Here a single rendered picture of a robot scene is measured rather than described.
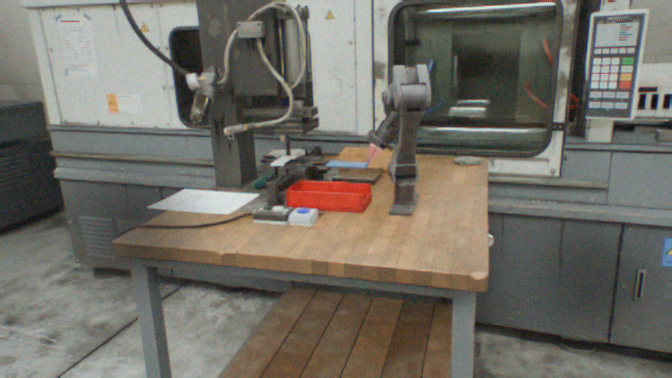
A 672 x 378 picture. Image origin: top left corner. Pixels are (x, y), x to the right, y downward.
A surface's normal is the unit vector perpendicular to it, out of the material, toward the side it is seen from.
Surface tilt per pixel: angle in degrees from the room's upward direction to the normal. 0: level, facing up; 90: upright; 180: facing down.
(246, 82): 90
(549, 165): 90
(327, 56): 90
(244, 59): 90
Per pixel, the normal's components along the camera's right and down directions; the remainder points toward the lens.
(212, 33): -0.27, 0.27
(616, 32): -0.51, 0.36
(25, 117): 0.94, 0.06
